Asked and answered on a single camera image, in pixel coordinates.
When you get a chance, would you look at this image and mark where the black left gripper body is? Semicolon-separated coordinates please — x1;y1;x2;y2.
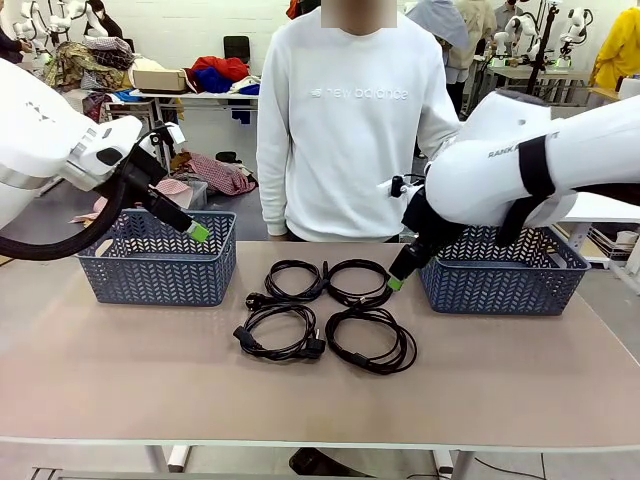
122;147;169;205

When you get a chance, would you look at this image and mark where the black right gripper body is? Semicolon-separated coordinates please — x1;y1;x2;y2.
402;187;464;261

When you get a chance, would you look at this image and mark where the black braided cable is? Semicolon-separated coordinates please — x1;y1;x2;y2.
324;258;396;307

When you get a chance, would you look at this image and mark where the black power cord with plugs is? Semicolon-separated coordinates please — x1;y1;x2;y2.
233;293;327;362

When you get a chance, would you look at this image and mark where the clear plastic storage bin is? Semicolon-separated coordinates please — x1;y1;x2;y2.
167;179;209;212

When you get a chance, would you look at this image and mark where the red checked cloth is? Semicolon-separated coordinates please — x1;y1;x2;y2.
158;151;259;197

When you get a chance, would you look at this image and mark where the blue-grey perforated plastic basket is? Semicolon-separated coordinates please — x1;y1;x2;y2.
75;209;238;307
418;224;593;317

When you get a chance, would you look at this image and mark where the cardboard box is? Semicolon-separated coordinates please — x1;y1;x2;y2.
130;68;189;94

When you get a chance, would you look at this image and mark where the white table with clothes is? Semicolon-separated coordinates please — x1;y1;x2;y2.
107;88;261;151

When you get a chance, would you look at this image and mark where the person in white sweatshirt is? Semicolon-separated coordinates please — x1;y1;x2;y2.
256;0;464;244

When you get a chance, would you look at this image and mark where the blue garment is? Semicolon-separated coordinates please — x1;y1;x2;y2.
193;67;237;94

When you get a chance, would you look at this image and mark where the pile of patterned clothes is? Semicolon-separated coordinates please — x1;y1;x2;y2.
43;39;136;92

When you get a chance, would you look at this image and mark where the red garment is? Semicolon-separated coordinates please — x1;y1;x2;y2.
191;55;250;82

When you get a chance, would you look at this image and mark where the black office chair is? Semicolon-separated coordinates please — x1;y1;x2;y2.
223;35;250;64

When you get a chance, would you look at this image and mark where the white side table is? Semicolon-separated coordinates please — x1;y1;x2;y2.
562;192;640;225

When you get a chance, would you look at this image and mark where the person in black clothes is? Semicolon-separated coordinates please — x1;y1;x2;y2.
0;24;32;65

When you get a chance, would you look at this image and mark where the grey background robot table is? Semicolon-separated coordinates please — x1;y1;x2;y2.
483;64;595;109

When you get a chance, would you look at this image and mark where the white table leg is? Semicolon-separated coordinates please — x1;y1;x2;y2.
432;448;474;477
144;443;194;474

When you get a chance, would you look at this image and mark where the person in grey hood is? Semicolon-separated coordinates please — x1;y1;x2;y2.
404;0;472;84

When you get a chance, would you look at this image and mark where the black tripod stand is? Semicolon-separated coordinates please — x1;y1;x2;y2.
527;0;560;96

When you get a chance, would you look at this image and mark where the person in beige jacket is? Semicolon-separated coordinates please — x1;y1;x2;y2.
457;0;500;57

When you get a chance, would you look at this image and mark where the black shoe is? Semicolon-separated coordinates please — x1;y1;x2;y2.
288;447;374;479

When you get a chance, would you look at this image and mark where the person in yellow coat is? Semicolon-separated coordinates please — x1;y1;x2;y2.
589;7;640;89

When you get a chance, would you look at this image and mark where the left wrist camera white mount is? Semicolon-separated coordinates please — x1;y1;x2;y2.
148;122;185;147

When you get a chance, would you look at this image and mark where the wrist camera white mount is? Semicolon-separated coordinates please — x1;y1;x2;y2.
377;173;417;200
148;122;185;147

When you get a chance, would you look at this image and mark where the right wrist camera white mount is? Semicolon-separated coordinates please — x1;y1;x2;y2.
377;173;417;200

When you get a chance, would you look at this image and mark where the black braided cable hose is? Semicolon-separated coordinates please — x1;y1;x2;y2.
0;129;169;261

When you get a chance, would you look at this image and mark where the thin black coiled cable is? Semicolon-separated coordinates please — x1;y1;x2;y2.
263;259;330;303

